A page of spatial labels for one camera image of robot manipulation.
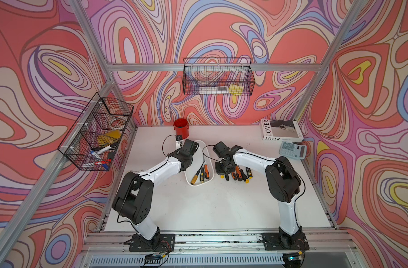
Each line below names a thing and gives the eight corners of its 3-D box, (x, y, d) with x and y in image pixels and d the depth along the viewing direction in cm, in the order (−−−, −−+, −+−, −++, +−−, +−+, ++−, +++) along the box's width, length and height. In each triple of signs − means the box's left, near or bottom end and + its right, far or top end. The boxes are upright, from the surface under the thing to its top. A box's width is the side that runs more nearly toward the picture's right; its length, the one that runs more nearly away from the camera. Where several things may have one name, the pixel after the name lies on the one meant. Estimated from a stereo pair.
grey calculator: (278, 154, 107) (280, 150, 104) (279, 142, 113) (282, 139, 110) (303, 161, 103) (306, 158, 100) (303, 149, 109) (306, 145, 106)
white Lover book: (263, 143, 113) (265, 137, 109) (257, 124, 125) (259, 119, 121) (300, 143, 113) (303, 137, 109) (291, 124, 125) (294, 119, 121)
